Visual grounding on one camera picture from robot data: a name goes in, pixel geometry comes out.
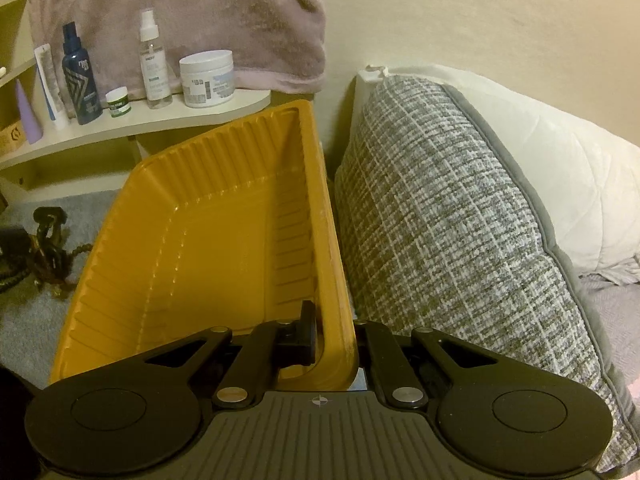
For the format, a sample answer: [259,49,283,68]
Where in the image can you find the orange plastic tray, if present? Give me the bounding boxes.
[50,100,357,391]

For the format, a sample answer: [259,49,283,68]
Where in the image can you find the grey woven pillow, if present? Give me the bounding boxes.
[334,76,639,478]

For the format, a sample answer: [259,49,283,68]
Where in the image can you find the white quilted pillow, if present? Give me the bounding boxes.
[366,64,640,286]

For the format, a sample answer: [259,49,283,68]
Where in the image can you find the white cream jar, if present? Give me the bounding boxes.
[179,50,235,108]

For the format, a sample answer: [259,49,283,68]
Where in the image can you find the clear spray bottle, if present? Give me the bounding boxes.
[139,9,172,110]

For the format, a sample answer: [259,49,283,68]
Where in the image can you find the small green balm jar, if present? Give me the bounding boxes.
[105,86,131,118]

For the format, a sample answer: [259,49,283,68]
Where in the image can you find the cream wooden shelf unit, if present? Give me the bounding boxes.
[1,0,271,204]

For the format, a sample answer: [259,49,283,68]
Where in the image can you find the lavender tube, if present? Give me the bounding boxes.
[15,80,43,144]

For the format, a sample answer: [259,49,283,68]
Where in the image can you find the mauve fleece towel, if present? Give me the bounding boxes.
[28,0,326,99]

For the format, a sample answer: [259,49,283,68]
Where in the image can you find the small cardboard box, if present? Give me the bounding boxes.
[0,120,26,157]

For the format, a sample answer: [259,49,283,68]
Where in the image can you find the dark blue spray bottle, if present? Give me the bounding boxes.
[62,22,102,125]

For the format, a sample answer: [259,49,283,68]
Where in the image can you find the white blue tube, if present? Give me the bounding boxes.
[34,44,70,131]

